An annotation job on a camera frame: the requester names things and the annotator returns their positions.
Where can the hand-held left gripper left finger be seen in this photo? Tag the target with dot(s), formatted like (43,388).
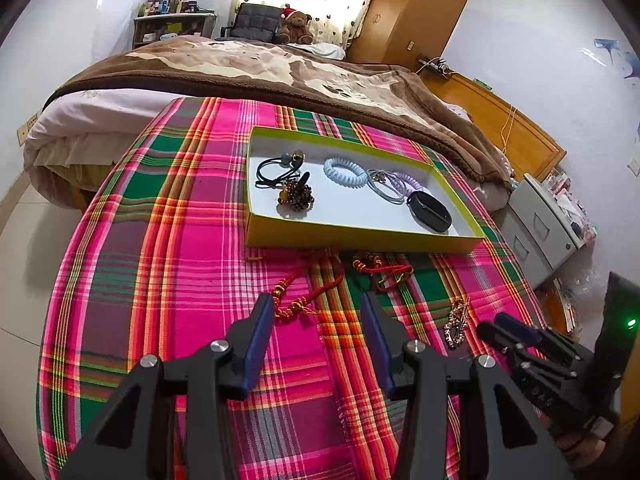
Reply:
(260,340)

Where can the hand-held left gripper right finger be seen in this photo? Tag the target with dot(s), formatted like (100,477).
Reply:
(375,340)

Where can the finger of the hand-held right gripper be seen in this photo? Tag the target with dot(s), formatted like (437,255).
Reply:
(497,342)
(515,327)

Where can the rhinestone hair clip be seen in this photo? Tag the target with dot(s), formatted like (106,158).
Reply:
(452,332)

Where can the yellow-green cardboard box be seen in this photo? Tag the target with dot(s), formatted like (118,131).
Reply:
(350,205)

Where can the black wristband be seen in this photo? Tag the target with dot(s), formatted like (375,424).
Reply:
(430,212)

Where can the person's right hand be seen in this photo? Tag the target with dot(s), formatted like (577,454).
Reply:
(575,444)

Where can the pile of papers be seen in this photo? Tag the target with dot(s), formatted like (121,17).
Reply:
(565,305)

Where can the grey nightstand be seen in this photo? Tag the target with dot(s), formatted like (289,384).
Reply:
(542,230)

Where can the pink plaid cloth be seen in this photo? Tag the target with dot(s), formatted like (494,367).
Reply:
(175,260)

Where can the items on nightstand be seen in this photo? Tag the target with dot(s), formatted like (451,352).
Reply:
(570,205)

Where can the wooden headboard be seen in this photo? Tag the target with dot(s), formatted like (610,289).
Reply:
(500,115)

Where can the white pillow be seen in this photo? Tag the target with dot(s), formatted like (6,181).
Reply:
(457,111)

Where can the power strip with chargers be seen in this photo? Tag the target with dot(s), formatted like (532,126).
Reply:
(435,66)

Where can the brown patterned blanket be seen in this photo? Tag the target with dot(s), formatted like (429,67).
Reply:
(225,65)

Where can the bed with white sheet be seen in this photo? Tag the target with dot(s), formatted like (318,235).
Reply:
(75,115)

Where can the white quilt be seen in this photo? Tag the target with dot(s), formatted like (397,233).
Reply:
(320,50)

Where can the brown teddy bear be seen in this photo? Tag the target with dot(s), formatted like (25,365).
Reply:
(295,25)

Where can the black padded chair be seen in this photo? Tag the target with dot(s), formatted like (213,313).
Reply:
(255,22)

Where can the shelf with bottles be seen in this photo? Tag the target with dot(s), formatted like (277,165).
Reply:
(170,30)

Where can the wooden wardrobe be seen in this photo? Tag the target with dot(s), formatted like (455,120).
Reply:
(410,10)

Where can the blue dolphin wall sticker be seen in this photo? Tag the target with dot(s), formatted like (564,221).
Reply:
(620,57)

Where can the wall outlet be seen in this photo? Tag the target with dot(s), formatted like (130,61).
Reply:
(27,129)

